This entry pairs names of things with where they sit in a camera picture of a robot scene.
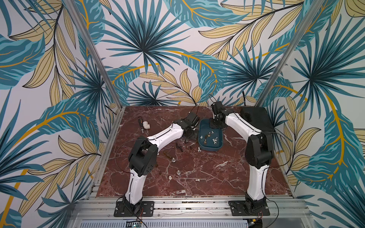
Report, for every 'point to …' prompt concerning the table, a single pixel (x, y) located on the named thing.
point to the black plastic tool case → (259, 116)
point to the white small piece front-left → (170, 177)
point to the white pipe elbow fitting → (146, 125)
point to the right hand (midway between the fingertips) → (214, 124)
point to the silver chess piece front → (178, 172)
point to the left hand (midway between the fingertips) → (193, 136)
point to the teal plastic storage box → (209, 139)
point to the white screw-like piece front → (198, 180)
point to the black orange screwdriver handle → (140, 124)
